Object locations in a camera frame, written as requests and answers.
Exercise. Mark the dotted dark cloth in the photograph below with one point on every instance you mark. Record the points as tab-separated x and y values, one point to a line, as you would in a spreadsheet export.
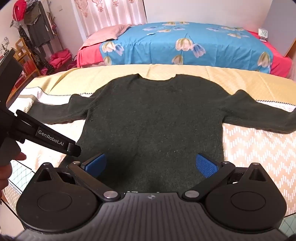
38	59

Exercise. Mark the blue floral bedsheet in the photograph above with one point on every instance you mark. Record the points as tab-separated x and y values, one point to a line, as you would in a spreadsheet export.
150	46

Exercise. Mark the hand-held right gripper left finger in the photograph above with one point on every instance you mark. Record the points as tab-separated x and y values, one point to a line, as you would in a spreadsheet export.
96	164

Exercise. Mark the red hanging garment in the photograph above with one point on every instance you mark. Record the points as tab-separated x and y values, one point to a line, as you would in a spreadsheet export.
19	9

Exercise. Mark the grey hanging clothes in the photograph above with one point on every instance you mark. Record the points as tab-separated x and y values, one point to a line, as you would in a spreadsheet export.
38	30

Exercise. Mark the dark green knit sweater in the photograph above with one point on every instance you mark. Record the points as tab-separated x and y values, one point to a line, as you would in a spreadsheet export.
150	115

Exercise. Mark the wooden shelf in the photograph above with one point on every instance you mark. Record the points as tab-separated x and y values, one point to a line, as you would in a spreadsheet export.
27	66

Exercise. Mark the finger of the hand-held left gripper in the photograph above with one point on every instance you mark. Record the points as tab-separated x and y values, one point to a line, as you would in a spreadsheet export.
74	150

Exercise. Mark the white digital clock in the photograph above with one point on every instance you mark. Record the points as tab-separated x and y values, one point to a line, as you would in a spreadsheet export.
262	33

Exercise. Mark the beige patterned quilt cover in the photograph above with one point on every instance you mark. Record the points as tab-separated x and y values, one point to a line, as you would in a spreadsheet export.
254	150

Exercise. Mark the person's left hand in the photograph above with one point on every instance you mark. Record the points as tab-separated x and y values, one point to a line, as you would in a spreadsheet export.
21	157

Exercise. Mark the pink pillow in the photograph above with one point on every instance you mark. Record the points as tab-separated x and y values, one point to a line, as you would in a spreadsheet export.
104	34

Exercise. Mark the grey board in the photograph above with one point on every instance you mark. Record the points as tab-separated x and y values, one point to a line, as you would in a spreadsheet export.
279	23

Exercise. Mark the pink patterned curtain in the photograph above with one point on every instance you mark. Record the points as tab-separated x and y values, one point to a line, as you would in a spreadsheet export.
111	11

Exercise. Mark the red clothes pile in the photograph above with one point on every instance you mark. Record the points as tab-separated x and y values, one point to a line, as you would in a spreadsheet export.
60	58

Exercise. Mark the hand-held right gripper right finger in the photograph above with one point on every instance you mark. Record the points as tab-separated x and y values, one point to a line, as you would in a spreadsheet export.
205	165

